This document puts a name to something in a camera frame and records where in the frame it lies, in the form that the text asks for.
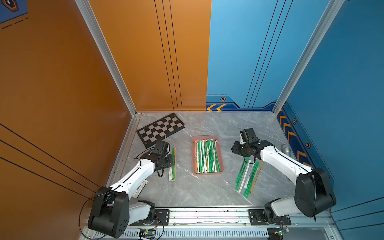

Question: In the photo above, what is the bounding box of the green straw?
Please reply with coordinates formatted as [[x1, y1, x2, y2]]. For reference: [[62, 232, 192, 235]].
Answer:
[[235, 157, 250, 191], [172, 147, 176, 181], [244, 162, 259, 198]]

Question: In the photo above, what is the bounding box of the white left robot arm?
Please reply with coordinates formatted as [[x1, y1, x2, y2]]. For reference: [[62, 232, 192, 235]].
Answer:
[[88, 141, 174, 238]]

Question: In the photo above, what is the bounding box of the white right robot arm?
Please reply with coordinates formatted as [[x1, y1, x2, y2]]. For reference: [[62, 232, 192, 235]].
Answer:
[[232, 128, 337, 225]]

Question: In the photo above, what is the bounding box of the pink translucent storage box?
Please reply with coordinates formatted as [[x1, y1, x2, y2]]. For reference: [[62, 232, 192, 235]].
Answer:
[[192, 136, 224, 175]]

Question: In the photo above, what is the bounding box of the black white chessboard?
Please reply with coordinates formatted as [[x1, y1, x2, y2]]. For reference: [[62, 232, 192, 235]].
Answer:
[[137, 113, 185, 149]]

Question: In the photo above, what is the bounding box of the silver grey microphone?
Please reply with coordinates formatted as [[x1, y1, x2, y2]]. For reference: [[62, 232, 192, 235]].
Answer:
[[282, 145, 291, 157]]

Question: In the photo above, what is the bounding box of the green circuit board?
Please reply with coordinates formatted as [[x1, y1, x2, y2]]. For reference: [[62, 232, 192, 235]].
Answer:
[[138, 229, 157, 240], [274, 227, 290, 239]]

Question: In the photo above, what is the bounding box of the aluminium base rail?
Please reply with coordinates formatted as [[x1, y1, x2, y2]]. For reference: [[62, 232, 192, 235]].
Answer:
[[79, 206, 343, 240]]

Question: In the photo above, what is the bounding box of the left aluminium corner post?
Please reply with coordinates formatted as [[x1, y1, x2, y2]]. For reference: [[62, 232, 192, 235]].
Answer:
[[75, 0, 138, 118]]

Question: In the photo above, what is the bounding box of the aluminium corner post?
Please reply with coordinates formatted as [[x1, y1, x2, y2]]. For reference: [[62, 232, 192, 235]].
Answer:
[[75, 0, 138, 118], [273, 0, 345, 116]]

